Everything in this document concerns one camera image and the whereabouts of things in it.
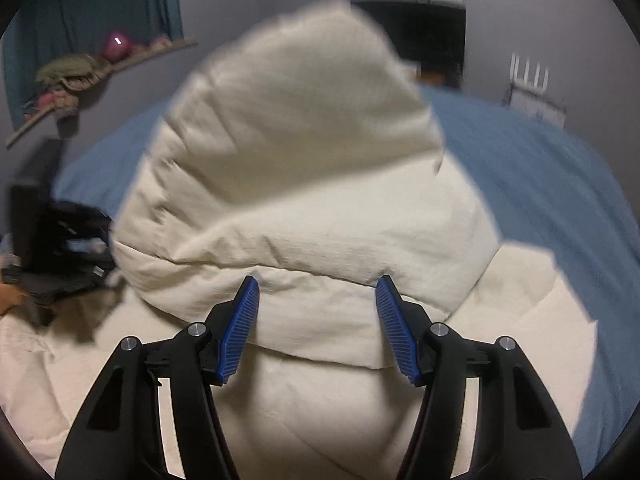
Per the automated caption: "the wooden window sill shelf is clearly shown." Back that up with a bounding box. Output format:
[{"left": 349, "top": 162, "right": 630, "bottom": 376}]
[{"left": 6, "top": 36, "right": 198, "bottom": 150}]

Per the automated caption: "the white box under router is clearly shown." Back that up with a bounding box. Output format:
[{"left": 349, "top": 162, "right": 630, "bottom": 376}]
[{"left": 503, "top": 84, "right": 566, "bottom": 129}]

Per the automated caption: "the person's left hand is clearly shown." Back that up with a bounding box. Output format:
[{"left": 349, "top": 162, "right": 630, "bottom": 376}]
[{"left": 0, "top": 255, "right": 28, "bottom": 316}]

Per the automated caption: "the cream hooded puffer jacket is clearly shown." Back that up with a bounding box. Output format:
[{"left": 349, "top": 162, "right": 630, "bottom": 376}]
[{"left": 1, "top": 0, "right": 597, "bottom": 479}]

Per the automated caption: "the blue fleece bed blanket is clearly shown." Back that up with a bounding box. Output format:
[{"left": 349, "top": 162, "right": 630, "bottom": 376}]
[{"left": 49, "top": 84, "right": 640, "bottom": 474}]

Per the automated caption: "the white wifi router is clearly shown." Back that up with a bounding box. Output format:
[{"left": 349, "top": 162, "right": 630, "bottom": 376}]
[{"left": 509, "top": 53, "right": 550, "bottom": 96}]

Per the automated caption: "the pink round lamp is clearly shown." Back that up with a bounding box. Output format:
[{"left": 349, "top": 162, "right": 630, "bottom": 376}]
[{"left": 101, "top": 32, "right": 131, "bottom": 63}]

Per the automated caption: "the black wall monitor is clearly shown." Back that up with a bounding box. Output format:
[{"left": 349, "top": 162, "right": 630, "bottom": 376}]
[{"left": 350, "top": 0, "right": 466, "bottom": 90}]

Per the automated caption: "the teal curtain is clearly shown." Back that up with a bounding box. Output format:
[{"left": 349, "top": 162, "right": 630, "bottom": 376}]
[{"left": 2, "top": 0, "right": 183, "bottom": 128}]

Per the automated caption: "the green plush on sill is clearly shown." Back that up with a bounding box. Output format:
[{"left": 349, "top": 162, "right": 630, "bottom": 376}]
[{"left": 35, "top": 53, "right": 112, "bottom": 92}]

